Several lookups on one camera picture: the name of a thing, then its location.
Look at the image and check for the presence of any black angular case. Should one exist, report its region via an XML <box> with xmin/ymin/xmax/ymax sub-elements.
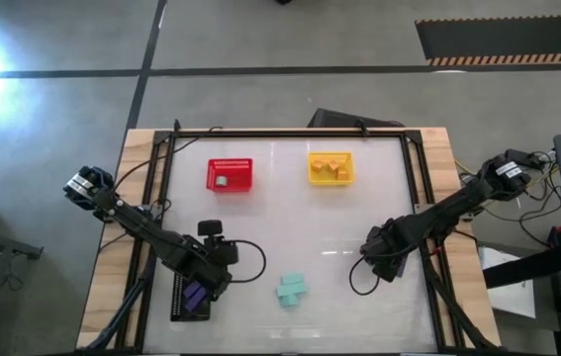
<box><xmin>308</xmin><ymin>108</ymin><xmax>406</xmax><ymax>131</ymax></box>

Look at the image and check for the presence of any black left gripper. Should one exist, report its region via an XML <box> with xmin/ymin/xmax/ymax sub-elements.
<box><xmin>195</xmin><ymin>220</ymin><xmax>240</xmax><ymax>303</ymax></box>

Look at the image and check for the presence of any black plastic basket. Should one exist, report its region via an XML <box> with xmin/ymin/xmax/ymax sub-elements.
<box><xmin>170</xmin><ymin>271</ymin><xmax>214</xmax><ymax>322</ymax></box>

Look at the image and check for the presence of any black hazard-striped floor mat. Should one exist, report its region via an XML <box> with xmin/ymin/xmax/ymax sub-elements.
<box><xmin>416</xmin><ymin>16</ymin><xmax>561</xmax><ymax>68</ymax></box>

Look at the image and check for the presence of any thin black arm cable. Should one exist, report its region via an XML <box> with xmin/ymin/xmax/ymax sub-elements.
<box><xmin>111</xmin><ymin>126</ymin><xmax>225</xmax><ymax>194</ymax></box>

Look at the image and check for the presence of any long teal foam block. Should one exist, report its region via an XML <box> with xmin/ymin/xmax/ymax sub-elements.
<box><xmin>275</xmin><ymin>281</ymin><xmax>309</xmax><ymax>298</ymax></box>

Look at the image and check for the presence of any red plastic basket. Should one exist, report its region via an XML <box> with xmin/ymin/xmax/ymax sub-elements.
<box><xmin>206</xmin><ymin>157</ymin><xmax>254</xmax><ymax>194</ymax></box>

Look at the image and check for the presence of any black diagonal stand bar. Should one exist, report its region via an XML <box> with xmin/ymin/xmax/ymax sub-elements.
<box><xmin>482</xmin><ymin>244</ymin><xmax>561</xmax><ymax>290</ymax></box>

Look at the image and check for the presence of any white paper sheet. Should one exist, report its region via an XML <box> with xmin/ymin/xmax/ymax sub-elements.
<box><xmin>477</xmin><ymin>246</ymin><xmax>537</xmax><ymax>320</ymax></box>

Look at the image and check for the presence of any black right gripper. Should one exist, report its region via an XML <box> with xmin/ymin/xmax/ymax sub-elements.
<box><xmin>359</xmin><ymin>219</ymin><xmax>411</xmax><ymax>285</ymax></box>

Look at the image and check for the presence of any black power adapter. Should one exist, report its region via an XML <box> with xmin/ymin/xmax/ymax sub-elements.
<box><xmin>519</xmin><ymin>149</ymin><xmax>547</xmax><ymax>167</ymax></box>

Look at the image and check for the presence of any yellow plastic basket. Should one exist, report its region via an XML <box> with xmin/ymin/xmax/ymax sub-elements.
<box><xmin>307</xmin><ymin>151</ymin><xmax>355</xmax><ymax>188</ymax></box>

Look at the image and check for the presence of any black aluminium table frame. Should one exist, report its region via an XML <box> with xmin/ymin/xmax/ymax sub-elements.
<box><xmin>111</xmin><ymin>126</ymin><xmax>467</xmax><ymax>355</ymax></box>

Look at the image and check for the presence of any black camera cable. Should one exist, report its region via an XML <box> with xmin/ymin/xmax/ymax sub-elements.
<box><xmin>230</xmin><ymin>239</ymin><xmax>267</xmax><ymax>284</ymax></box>
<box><xmin>348</xmin><ymin>254</ymin><xmax>381</xmax><ymax>297</ymax></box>

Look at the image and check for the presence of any black cable bundle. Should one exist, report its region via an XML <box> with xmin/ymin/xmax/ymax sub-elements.
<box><xmin>84</xmin><ymin>276</ymin><xmax>155</xmax><ymax>353</ymax></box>
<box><xmin>416</xmin><ymin>246</ymin><xmax>497</xmax><ymax>353</ymax></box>

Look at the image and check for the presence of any black right camera cable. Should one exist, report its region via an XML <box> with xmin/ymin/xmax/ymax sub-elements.
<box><xmin>348</xmin><ymin>254</ymin><xmax>381</xmax><ymax>297</ymax></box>

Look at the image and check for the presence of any black left camera cable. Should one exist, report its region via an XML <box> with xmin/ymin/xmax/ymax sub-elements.
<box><xmin>230</xmin><ymin>239</ymin><xmax>267</xmax><ymax>284</ymax></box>

